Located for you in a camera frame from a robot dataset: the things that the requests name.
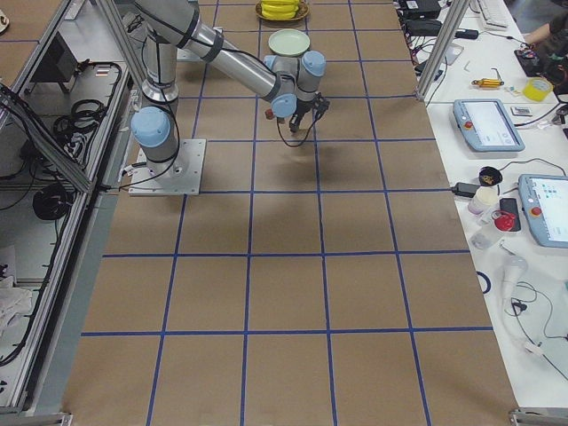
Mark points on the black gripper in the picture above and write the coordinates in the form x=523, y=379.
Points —
x=303, y=109

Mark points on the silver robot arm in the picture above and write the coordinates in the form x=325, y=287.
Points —
x=289, y=84

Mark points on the pale green plate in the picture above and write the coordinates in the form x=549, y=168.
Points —
x=289, y=42

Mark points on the woven wicker basket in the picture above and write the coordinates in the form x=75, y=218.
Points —
x=284, y=11

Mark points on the black power adapter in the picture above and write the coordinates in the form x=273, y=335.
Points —
x=465, y=190

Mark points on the far teach pendant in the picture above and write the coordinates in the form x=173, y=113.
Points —
x=486, y=125

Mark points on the teach pendant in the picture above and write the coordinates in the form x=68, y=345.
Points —
x=544, y=202
x=486, y=125

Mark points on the gold cylinder tool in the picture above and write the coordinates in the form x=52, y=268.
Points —
x=487, y=83

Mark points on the black bowl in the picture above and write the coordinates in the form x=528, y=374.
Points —
x=489, y=176

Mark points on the white paper cup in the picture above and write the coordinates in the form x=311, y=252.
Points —
x=485, y=197

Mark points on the black smartphone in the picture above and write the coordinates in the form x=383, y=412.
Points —
x=509, y=205

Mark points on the red round object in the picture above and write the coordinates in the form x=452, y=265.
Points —
x=502, y=220

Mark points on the yellow tape roll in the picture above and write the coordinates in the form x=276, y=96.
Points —
x=537, y=89

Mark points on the near teach pendant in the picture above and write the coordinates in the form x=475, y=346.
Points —
x=544, y=202

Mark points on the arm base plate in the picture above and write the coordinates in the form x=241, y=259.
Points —
x=183, y=177
x=192, y=56

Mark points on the aluminium frame post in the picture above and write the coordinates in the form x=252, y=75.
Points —
x=450, y=24

